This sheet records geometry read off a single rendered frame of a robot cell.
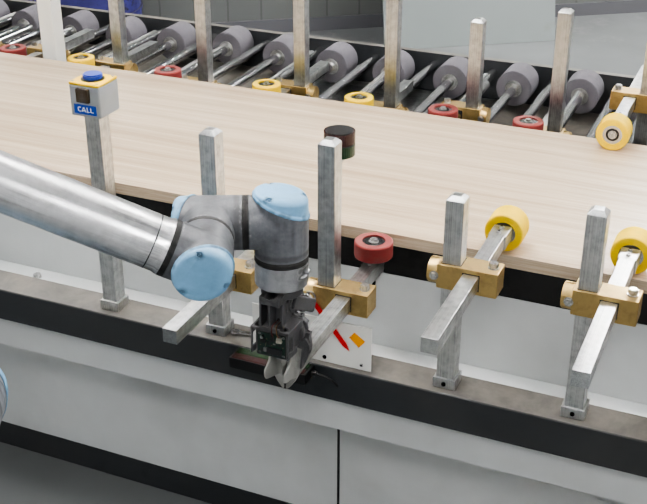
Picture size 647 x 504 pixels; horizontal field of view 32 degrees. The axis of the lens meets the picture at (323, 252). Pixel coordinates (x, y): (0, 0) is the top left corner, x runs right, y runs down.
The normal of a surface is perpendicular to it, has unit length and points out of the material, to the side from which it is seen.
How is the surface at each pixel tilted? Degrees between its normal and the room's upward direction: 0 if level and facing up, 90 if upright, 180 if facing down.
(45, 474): 0
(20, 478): 0
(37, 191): 59
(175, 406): 90
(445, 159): 0
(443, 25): 77
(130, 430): 90
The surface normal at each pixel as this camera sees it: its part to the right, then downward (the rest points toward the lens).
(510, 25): 0.18, 0.24
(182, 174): 0.00, -0.89
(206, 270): 0.13, 0.48
